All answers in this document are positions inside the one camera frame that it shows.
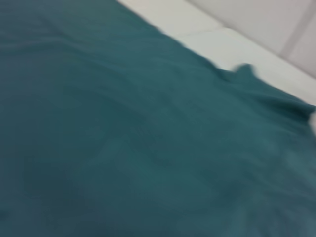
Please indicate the teal blue t-shirt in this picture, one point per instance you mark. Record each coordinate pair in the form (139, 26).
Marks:
(98, 123)

